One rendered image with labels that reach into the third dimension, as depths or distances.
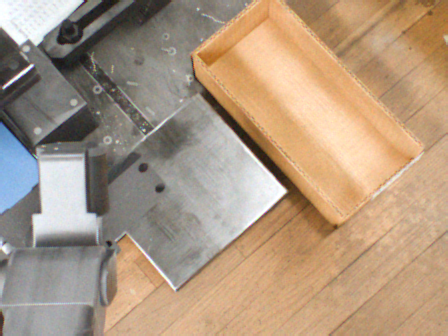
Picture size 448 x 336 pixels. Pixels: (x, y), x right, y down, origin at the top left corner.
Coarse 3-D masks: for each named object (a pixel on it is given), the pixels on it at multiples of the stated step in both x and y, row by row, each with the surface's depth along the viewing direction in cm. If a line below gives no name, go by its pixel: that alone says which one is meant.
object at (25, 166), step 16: (0, 128) 98; (0, 144) 97; (16, 144) 97; (0, 160) 97; (16, 160) 97; (32, 160) 97; (0, 176) 96; (16, 176) 96; (32, 176) 96; (0, 192) 96; (16, 192) 96; (0, 208) 95
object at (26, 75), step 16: (0, 32) 84; (0, 48) 84; (16, 48) 84; (0, 64) 84; (16, 64) 84; (32, 64) 84; (0, 80) 83; (16, 80) 83; (32, 80) 86; (0, 96) 84; (16, 96) 86
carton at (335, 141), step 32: (256, 0) 103; (224, 32) 103; (256, 32) 109; (288, 32) 107; (192, 64) 104; (224, 64) 108; (256, 64) 108; (288, 64) 108; (320, 64) 106; (224, 96) 102; (256, 96) 107; (288, 96) 107; (320, 96) 107; (352, 96) 104; (256, 128) 100; (288, 128) 106; (320, 128) 106; (352, 128) 106; (384, 128) 103; (288, 160) 98; (320, 160) 105; (352, 160) 105; (384, 160) 105; (416, 160) 104; (320, 192) 97; (352, 192) 104
